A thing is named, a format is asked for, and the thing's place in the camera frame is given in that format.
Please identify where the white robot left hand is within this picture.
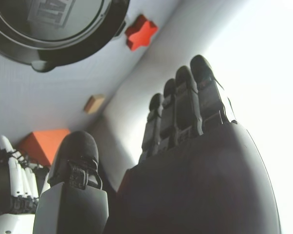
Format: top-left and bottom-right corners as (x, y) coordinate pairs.
(33, 55), (281, 234)

